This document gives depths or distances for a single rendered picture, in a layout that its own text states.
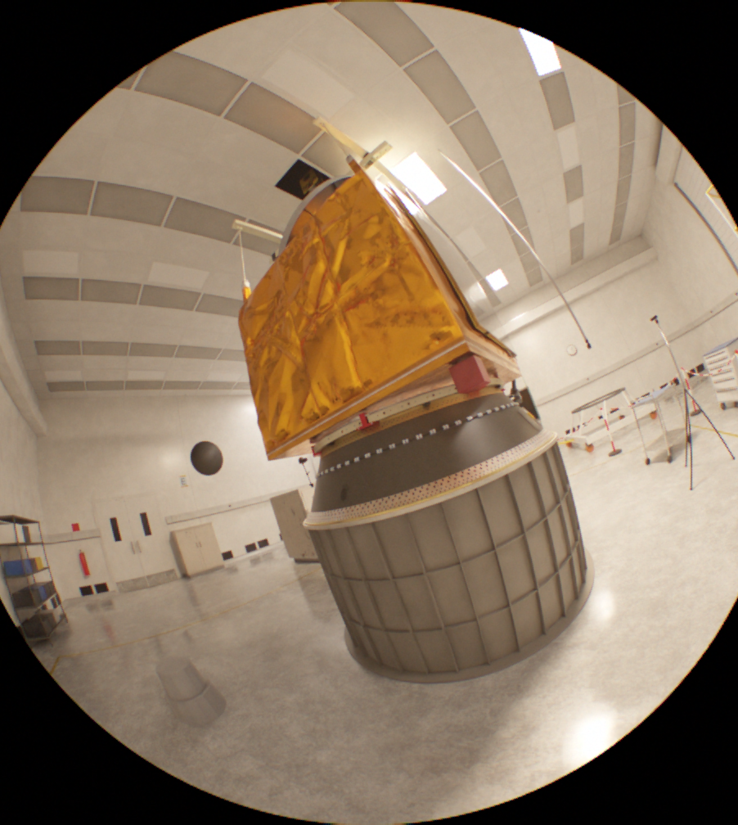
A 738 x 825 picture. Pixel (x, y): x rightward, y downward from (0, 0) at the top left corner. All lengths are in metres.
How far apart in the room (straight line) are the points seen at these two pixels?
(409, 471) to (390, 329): 0.77
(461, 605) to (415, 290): 1.69
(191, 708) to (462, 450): 2.44
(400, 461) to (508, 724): 1.54
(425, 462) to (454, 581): 0.66
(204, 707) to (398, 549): 1.78
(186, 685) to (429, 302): 2.78
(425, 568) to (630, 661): 1.28
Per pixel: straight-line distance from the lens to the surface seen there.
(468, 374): 1.40
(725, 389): 5.74
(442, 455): 1.53
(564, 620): 2.10
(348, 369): 1.70
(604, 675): 1.75
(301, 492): 5.47
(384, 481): 1.55
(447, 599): 1.64
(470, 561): 1.52
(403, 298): 1.58
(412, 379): 1.47
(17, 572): 5.31
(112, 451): 8.77
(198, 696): 2.33
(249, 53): 3.88
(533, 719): 1.64
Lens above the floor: 1.38
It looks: 12 degrees up
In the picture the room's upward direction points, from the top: 19 degrees counter-clockwise
